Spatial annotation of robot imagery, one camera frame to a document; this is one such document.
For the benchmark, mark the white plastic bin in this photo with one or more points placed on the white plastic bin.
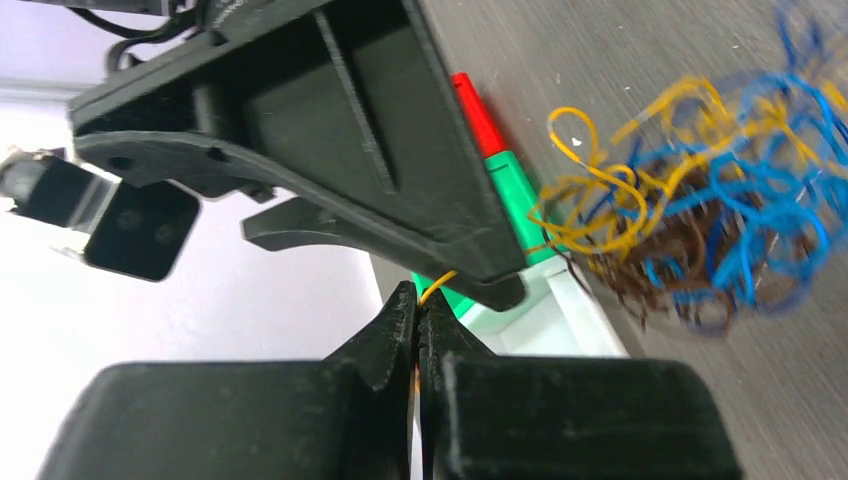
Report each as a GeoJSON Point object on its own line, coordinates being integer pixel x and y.
{"type": "Point", "coordinates": [557, 318]}

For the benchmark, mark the green plastic bin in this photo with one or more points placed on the green plastic bin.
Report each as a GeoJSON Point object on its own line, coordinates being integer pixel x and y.
{"type": "Point", "coordinates": [518, 197]}

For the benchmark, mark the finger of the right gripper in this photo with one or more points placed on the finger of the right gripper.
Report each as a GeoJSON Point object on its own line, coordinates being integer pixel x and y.
{"type": "Point", "coordinates": [347, 104]}
{"type": "Point", "coordinates": [298, 222]}

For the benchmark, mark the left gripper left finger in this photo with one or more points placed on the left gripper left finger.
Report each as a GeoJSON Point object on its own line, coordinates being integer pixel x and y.
{"type": "Point", "coordinates": [347, 416]}

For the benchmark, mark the red plastic bin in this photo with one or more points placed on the red plastic bin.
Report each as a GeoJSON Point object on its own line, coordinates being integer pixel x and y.
{"type": "Point", "coordinates": [487, 135]}

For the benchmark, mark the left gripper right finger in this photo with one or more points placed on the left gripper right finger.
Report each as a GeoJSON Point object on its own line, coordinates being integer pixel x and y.
{"type": "Point", "coordinates": [490, 416]}

